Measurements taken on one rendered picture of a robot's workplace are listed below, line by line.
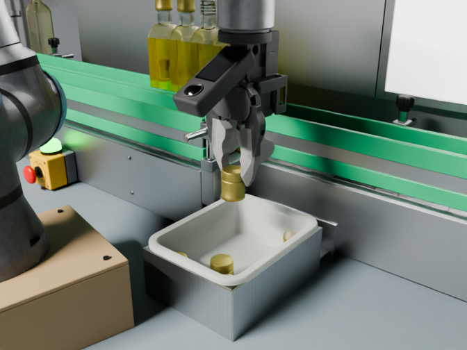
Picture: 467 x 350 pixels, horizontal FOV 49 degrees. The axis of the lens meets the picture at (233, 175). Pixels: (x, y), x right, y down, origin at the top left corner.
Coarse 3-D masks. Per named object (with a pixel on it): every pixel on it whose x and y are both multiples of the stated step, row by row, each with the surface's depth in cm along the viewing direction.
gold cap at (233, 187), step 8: (224, 168) 74; (232, 168) 74; (240, 168) 74; (224, 176) 72; (232, 176) 72; (224, 184) 73; (232, 184) 72; (240, 184) 73; (224, 192) 73; (232, 192) 73; (240, 192) 73; (224, 200) 74; (232, 200) 73; (240, 200) 74
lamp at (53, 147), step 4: (52, 140) 110; (56, 140) 110; (44, 144) 109; (48, 144) 109; (52, 144) 109; (56, 144) 110; (60, 144) 111; (40, 148) 110; (44, 148) 109; (48, 148) 109; (52, 148) 109; (56, 148) 110; (60, 148) 111; (40, 152) 110; (44, 152) 109; (48, 152) 109; (52, 152) 109; (56, 152) 110; (60, 152) 111
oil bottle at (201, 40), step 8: (200, 32) 96; (208, 32) 95; (216, 32) 96; (192, 40) 97; (200, 40) 96; (208, 40) 95; (192, 48) 98; (200, 48) 97; (208, 48) 96; (192, 56) 99; (200, 56) 97; (208, 56) 96; (192, 64) 99; (200, 64) 98; (192, 72) 100
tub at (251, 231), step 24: (192, 216) 80; (216, 216) 84; (240, 216) 88; (264, 216) 86; (288, 216) 82; (168, 240) 77; (192, 240) 81; (216, 240) 85; (240, 240) 88; (264, 240) 87; (288, 240) 74; (192, 264) 68; (240, 264) 81; (264, 264) 68
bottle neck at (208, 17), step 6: (204, 0) 95; (210, 0) 97; (204, 6) 95; (210, 6) 95; (204, 12) 95; (210, 12) 95; (204, 18) 96; (210, 18) 96; (204, 24) 96; (210, 24) 96
